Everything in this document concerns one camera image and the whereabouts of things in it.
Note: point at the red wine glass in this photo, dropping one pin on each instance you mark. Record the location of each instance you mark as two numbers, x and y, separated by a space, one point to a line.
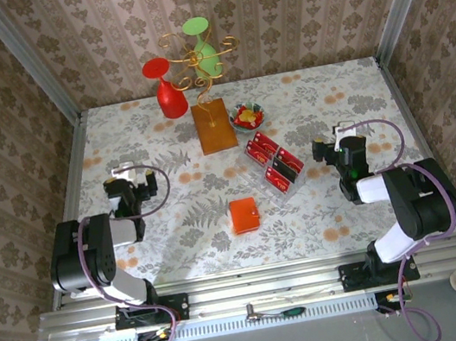
172 101

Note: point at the black card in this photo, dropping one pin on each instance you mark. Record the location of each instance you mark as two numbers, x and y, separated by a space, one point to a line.
284 168

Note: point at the yellow candy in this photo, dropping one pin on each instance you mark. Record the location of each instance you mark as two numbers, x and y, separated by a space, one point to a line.
247 115

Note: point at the green wine glass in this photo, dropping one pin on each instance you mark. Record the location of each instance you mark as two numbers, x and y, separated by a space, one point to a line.
204 56

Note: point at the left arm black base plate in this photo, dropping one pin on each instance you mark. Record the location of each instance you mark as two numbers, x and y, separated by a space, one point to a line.
180 305

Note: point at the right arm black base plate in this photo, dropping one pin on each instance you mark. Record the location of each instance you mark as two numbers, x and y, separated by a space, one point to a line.
351 279

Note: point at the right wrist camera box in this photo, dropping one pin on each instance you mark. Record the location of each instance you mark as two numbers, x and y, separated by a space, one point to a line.
343 129

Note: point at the red VIP card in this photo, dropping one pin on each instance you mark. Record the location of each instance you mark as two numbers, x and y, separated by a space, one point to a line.
258 154
291 157
277 179
267 139

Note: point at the aluminium mounting rail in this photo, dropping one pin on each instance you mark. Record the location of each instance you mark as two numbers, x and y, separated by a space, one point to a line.
265 289

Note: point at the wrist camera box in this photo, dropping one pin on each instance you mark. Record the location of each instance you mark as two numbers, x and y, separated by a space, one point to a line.
126 172
343 129

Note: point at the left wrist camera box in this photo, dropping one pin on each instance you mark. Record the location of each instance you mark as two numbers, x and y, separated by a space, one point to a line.
126 172

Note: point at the floral tablecloth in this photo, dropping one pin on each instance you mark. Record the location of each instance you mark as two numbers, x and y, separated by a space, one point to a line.
138 128

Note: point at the aluminium table side rail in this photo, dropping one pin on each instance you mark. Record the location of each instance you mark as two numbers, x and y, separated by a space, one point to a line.
77 160
409 118

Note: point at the orange card holder wallet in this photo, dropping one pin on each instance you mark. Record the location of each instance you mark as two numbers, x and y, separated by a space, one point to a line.
244 216

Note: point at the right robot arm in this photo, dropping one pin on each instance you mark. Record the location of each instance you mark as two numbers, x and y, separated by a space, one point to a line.
425 198

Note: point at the small bowl of candies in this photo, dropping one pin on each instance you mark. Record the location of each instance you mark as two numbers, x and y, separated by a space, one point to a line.
249 126

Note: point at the black connector yellow plug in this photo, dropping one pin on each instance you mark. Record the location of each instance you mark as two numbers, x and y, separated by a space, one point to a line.
155 338
389 298

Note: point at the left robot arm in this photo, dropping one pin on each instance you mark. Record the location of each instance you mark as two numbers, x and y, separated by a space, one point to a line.
93 254

